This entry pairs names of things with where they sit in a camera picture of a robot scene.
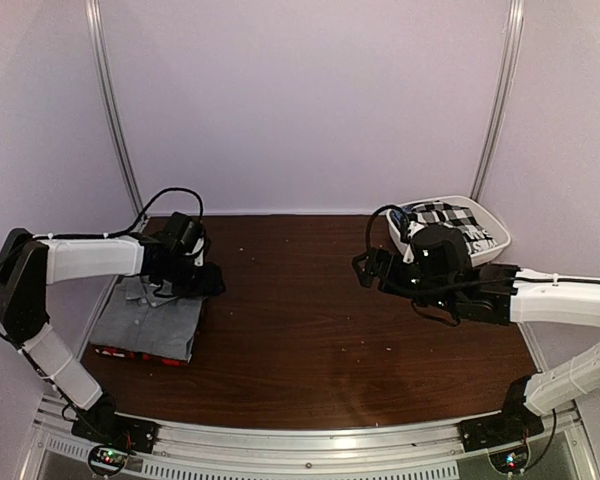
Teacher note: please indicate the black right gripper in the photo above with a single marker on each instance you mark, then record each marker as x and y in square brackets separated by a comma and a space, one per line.
[377, 257]

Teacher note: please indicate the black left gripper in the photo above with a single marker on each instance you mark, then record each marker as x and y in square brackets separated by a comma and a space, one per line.
[210, 284]

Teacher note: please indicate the grey long sleeve shirt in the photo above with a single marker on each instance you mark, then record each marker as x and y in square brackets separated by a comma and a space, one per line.
[135, 320]

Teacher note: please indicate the red black plaid shirt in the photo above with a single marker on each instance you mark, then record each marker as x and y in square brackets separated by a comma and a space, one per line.
[113, 352]

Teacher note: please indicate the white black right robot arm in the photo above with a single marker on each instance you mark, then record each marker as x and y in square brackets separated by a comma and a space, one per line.
[442, 275]

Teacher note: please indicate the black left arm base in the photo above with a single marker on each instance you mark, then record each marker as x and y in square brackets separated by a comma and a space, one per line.
[114, 444]

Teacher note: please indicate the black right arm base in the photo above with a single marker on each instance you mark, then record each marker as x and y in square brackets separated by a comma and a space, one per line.
[504, 436]

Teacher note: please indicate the blue plaid shirt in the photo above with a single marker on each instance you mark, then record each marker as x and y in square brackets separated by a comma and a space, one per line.
[400, 218]

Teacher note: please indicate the black white checked shirt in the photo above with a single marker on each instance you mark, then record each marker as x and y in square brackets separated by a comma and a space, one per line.
[437, 212]

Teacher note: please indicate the white laundry basket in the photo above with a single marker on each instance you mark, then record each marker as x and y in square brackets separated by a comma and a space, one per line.
[484, 217]

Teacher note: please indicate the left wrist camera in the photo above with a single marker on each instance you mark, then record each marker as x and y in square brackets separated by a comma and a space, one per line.
[198, 253]

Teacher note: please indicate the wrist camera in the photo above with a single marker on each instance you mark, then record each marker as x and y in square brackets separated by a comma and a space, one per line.
[407, 237]
[198, 253]

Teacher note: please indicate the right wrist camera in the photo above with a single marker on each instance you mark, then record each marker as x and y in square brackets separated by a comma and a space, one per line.
[407, 237]

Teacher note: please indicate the right aluminium corner post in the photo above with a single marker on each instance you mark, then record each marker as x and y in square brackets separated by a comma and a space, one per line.
[507, 70]

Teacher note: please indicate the aluminium corner post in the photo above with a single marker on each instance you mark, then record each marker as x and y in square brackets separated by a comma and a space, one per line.
[111, 110]
[507, 70]

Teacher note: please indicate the aluminium front rail frame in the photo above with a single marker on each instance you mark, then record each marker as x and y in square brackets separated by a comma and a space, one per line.
[429, 450]

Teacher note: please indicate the left aluminium corner post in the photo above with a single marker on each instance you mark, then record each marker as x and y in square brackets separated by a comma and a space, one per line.
[111, 110]

